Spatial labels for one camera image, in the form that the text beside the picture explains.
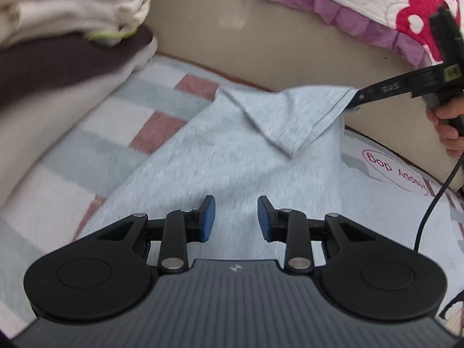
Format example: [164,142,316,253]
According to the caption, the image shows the plaid rug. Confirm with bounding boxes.
[0,54,464,339]

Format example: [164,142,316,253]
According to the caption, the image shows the light grey t-shirt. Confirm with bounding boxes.
[78,85,464,318]

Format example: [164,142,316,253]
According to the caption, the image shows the black cable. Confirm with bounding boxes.
[413,156,464,255]

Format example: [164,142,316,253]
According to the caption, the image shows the dark brown folded garment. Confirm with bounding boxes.
[0,25,159,107]

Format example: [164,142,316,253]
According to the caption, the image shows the person's right hand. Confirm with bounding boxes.
[426,98,464,159]

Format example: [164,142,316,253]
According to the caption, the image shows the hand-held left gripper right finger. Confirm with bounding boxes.
[257,195,382,275]

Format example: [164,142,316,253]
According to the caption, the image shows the beige bed base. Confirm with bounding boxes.
[142,0,464,193]

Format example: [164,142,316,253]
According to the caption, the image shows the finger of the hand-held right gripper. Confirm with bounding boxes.
[349,65,447,114]

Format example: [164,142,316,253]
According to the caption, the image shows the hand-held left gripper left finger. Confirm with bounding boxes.
[87,194,217,275]

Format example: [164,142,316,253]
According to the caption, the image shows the cream folded garment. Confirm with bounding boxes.
[0,0,152,48]

